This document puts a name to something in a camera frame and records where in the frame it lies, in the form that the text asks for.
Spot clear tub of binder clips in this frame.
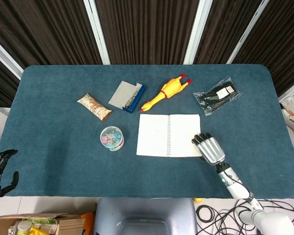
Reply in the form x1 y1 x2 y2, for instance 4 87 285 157
99 125 125 152

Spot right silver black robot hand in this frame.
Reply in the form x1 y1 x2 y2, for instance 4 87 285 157
191 132 226 165

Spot yellow rubber chicken toy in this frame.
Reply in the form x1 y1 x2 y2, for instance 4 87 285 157
140 73 193 113

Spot black floor cables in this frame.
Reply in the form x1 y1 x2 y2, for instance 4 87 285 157
195 197 294 235

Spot brown patterned snack packet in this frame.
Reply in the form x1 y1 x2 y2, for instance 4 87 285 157
76 93 113 122

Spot clear bag with black item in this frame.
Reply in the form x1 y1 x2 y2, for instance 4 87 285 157
193 77 243 117

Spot cardboard box with clutter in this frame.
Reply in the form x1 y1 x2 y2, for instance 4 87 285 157
0 212 97 235

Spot eyeglasses with dark frame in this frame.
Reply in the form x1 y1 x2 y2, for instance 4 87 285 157
124 90 140 108

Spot blue table cloth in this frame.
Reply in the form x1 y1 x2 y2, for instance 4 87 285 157
0 64 294 199

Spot white sneaker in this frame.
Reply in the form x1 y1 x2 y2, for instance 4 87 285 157
280 93 294 134

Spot blue glasses case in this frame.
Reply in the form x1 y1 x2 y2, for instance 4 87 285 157
108 80 146 114

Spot white spiral notebook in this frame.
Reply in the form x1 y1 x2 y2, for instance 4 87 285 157
136 114 203 158

